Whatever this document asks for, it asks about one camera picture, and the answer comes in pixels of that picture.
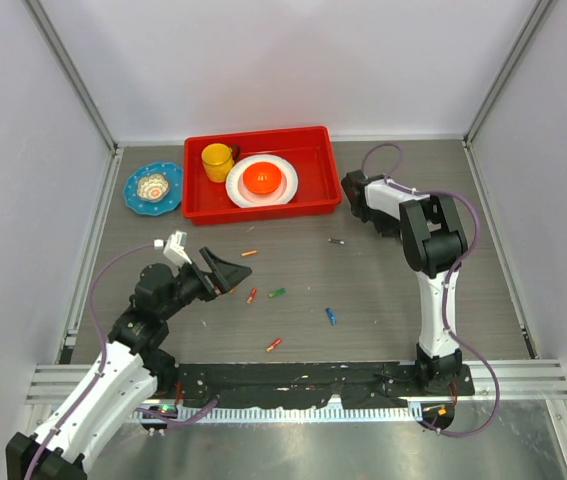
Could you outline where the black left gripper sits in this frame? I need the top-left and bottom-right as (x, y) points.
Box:
(159, 247), (250, 320)

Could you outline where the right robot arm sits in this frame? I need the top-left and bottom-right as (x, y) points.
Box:
(341, 170), (468, 395)

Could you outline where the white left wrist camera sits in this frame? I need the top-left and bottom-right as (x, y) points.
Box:
(153, 230), (192, 268)

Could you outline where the red orange battery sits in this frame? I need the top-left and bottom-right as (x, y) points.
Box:
(246, 288), (257, 305)

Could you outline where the small patterned bowl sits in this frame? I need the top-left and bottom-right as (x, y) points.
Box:
(136, 173), (170, 203)

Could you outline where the yellow mug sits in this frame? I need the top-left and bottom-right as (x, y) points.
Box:
(201, 143), (241, 183)

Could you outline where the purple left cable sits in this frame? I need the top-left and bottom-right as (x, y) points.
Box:
(22, 242), (222, 480)

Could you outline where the blue battery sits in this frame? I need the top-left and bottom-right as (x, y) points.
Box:
(325, 308), (337, 326)

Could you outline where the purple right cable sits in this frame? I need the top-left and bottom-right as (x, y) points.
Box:
(361, 143), (502, 440)

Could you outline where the green battery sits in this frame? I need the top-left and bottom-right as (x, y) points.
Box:
(268, 288), (286, 298)

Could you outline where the orange battery left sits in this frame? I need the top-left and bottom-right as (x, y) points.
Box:
(265, 338), (282, 352)

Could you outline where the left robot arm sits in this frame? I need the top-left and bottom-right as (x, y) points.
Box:
(5, 246), (252, 479)

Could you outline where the white cable duct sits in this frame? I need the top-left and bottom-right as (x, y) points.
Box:
(135, 404), (424, 425)

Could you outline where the blue dotted plate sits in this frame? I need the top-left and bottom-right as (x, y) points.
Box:
(123, 161), (183, 217)

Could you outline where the red plastic tray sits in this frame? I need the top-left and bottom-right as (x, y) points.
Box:
(181, 126), (342, 226)

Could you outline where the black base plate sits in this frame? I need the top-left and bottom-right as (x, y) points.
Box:
(150, 362), (475, 410)

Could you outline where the white plate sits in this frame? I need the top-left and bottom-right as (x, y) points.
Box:
(225, 154), (299, 208)

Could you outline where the purple cable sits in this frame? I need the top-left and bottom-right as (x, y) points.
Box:
(361, 143), (502, 440)
(22, 242), (222, 480)

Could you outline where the orange bowl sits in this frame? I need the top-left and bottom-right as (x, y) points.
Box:
(242, 161), (283, 196)

